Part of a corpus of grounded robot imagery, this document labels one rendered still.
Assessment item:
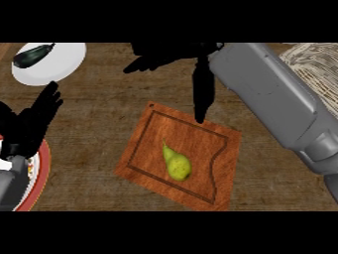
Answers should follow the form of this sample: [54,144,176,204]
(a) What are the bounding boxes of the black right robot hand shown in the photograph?
[121,42,226,125]

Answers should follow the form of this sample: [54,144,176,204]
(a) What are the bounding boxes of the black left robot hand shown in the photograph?
[0,80,65,161]

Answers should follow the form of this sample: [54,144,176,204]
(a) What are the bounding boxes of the brown wooden cutting board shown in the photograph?
[113,100,244,212]

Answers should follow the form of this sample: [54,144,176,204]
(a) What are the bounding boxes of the green pear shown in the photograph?
[161,138,194,183]

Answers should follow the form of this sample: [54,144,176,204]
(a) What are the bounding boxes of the pale wicker basket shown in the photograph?
[278,42,338,137]

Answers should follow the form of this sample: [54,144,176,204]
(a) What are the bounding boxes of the red rimmed white plate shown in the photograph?
[0,132,54,212]

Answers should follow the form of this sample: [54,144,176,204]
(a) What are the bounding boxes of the dark green eggplant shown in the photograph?
[12,43,58,69]

